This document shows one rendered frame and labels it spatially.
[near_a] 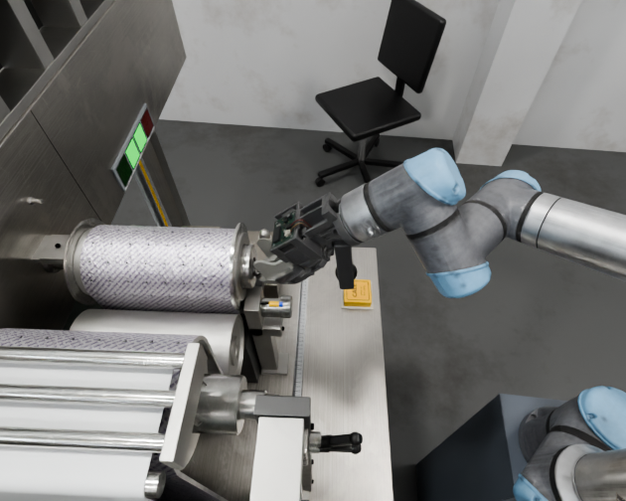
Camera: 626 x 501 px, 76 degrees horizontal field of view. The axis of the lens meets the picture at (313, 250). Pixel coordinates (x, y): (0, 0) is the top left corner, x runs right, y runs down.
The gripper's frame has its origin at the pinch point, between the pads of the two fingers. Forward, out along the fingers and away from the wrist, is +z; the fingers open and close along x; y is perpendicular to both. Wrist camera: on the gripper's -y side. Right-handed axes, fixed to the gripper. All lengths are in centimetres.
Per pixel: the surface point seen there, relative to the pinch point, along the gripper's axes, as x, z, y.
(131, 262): 3.8, 10.4, 18.3
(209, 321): 9.7, 6.0, 5.2
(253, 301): 4.4, 2.9, -0.7
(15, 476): 34.5, -2.1, 25.3
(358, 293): -14.8, 4.8, -35.6
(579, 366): -36, -21, -178
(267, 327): 5.9, 5.8, -7.1
